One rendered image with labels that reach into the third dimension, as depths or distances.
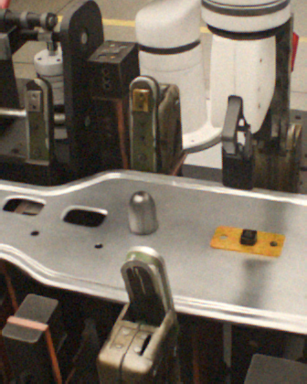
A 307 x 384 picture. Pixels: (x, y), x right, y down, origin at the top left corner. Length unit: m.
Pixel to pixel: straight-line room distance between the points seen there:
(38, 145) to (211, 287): 0.36
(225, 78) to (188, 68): 0.67
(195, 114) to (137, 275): 0.77
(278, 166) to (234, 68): 0.29
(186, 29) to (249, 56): 0.65
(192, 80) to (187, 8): 0.15
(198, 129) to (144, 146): 0.44
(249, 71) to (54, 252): 0.33
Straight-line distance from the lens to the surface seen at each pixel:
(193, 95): 1.39
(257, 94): 0.69
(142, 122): 0.99
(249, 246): 0.84
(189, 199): 0.92
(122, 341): 0.69
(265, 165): 0.95
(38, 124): 1.03
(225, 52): 0.68
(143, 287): 0.69
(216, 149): 1.39
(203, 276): 0.81
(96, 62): 1.01
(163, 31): 1.31
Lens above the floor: 1.55
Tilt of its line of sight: 35 degrees down
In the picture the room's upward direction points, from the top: 5 degrees counter-clockwise
